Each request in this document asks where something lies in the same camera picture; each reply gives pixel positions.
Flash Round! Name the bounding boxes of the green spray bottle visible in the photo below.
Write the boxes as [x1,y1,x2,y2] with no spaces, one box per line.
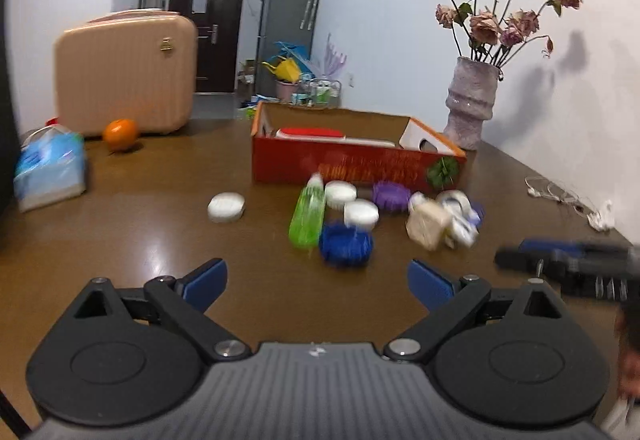
[288,173,327,249]

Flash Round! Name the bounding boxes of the blue tissue pack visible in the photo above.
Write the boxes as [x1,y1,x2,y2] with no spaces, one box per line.
[13,124,88,212]

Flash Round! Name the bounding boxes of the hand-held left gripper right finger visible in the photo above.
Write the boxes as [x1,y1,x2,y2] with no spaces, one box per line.
[382,259,569,363]

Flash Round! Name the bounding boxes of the orange fruit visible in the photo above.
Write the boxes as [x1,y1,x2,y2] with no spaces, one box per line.
[103,119,139,152]

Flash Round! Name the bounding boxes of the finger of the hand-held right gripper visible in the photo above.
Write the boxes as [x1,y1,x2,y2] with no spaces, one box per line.
[495,246,566,273]
[519,239,586,261]

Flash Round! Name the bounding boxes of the white earphone cable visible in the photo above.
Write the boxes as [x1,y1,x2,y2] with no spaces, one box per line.
[525,175,593,216]

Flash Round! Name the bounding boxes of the grey refrigerator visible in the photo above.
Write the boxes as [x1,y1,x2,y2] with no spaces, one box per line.
[254,0,323,98]

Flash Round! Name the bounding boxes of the pink bucket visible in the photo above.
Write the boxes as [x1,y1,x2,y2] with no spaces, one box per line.
[275,79,301,104]

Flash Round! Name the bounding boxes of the dark brown entrance door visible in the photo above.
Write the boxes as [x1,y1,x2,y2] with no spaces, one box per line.
[169,0,248,94]

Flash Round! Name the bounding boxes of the grey textured vase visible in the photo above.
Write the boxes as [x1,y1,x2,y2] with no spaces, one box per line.
[443,56,500,151]

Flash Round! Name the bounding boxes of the white carton box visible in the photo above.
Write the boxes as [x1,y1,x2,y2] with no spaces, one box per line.
[399,117,453,153]

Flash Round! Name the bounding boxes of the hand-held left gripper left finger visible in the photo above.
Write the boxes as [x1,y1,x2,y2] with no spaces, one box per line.
[65,257,252,363]

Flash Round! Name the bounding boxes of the yellow watering can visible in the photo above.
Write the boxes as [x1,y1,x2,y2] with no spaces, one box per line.
[263,58,301,84]

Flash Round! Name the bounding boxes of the pink ribbed suitcase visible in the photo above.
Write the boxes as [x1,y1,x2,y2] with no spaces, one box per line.
[54,8,199,137]

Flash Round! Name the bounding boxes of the red and white case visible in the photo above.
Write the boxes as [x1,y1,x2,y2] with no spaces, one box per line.
[275,127,347,141]

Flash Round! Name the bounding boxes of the purple ribbed ring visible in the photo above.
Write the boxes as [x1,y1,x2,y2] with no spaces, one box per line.
[372,180,411,214]

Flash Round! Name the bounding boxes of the beige square bottle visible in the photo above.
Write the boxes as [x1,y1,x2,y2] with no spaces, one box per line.
[405,197,453,251]

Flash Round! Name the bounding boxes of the purple hanger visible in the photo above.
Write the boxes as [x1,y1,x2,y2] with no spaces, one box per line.
[320,34,348,78]

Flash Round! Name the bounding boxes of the wire basket with bottles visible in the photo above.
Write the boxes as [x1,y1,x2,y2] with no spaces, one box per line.
[299,78,342,108]

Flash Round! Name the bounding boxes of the dried pink roses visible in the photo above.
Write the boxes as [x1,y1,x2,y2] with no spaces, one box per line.
[411,0,583,68]

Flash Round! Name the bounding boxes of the blue ribbed ring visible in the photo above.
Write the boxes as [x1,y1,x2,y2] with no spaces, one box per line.
[318,221,374,268]

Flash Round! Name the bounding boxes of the blue and white packet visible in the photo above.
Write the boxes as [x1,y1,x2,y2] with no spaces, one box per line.
[447,203,486,248]

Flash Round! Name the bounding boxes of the orange cardboard box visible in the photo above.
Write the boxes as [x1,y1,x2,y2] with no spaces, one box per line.
[251,101,467,188]

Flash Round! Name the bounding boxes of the crumpled white tissue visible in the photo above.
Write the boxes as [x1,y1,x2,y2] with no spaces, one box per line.
[586,200,616,232]

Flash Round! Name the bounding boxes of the white round container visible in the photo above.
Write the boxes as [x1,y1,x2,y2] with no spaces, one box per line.
[344,199,379,231]
[325,181,358,210]
[207,192,247,223]

